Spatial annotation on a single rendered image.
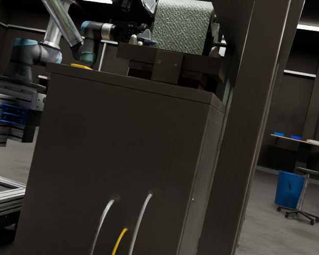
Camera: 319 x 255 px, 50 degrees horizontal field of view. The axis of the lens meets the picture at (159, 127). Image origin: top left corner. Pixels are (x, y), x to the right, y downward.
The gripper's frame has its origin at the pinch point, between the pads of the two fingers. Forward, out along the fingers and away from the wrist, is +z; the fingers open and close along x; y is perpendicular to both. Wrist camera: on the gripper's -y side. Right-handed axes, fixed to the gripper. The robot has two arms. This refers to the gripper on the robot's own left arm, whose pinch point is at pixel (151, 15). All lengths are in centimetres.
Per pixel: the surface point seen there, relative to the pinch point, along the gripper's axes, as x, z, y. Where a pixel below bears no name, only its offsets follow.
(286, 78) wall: 950, -41, 187
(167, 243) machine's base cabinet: -33, 84, -42
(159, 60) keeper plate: -29.2, 30.3, -7.3
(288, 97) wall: 951, 8, 154
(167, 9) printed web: -7.1, 6.5, 7.1
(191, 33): -7.1, 21.6, 8.4
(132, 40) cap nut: -24.7, 15.4, -11.2
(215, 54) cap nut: -24.7, 40.5, 9.5
